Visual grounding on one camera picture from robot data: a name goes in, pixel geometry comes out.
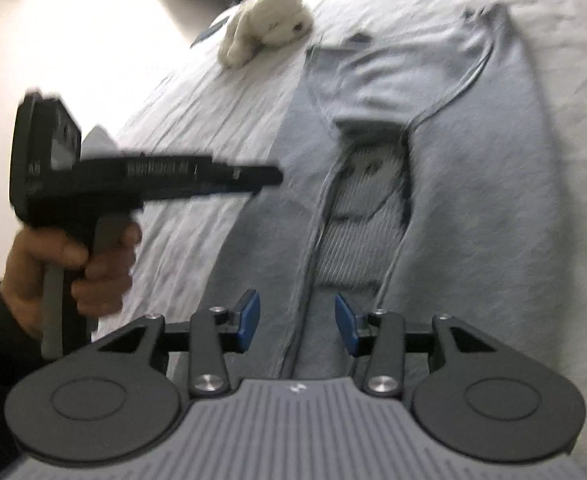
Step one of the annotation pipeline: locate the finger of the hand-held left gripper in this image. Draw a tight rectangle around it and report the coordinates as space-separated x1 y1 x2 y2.
234 165 283 196

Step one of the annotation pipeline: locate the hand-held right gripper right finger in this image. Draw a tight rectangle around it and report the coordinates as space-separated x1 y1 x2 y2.
334 294 494 397

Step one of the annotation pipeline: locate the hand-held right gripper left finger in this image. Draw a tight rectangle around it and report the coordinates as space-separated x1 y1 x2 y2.
101 289 262 397

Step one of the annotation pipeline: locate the grey knit sweater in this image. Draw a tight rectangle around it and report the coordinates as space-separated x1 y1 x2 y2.
226 4 561 381

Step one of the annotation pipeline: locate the person's left hand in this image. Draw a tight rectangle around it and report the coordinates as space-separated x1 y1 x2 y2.
0 220 143 339

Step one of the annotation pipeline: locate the dark tablet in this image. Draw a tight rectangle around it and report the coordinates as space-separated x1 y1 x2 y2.
191 27 219 48

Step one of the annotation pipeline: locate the white plush dog toy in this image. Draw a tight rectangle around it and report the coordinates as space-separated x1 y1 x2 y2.
218 0 315 67

